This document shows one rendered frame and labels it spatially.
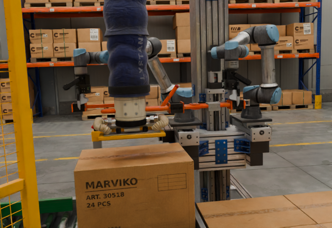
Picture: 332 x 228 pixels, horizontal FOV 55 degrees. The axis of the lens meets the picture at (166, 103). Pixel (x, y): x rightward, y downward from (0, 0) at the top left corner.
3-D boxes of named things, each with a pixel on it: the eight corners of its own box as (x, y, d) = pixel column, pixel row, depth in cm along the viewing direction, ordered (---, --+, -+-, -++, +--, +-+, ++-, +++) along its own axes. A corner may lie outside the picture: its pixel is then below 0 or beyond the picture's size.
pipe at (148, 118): (98, 133, 161) (97, 122, 161) (101, 124, 186) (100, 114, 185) (165, 129, 166) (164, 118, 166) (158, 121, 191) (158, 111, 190)
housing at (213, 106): (208, 111, 178) (208, 103, 178) (205, 110, 185) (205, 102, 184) (220, 111, 179) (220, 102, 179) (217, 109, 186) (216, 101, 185)
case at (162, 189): (79, 248, 160) (73, 170, 156) (86, 212, 200) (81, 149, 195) (195, 234, 169) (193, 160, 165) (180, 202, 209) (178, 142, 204)
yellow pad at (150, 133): (98, 141, 160) (98, 131, 159) (99, 137, 170) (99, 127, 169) (165, 136, 165) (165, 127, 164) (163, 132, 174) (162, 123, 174)
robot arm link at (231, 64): (235, 61, 185) (240, 60, 177) (235, 68, 186) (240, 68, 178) (223, 61, 184) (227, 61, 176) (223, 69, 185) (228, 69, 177)
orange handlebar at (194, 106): (79, 116, 168) (79, 110, 168) (85, 109, 198) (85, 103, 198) (247, 107, 182) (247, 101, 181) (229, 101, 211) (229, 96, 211)
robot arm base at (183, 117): (172, 119, 237) (172, 106, 236) (192, 118, 238) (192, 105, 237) (175, 122, 222) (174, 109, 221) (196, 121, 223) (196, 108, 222)
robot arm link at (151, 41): (170, 52, 212) (105, 68, 184) (160, 53, 220) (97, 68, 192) (167, 34, 209) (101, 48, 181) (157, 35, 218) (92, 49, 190)
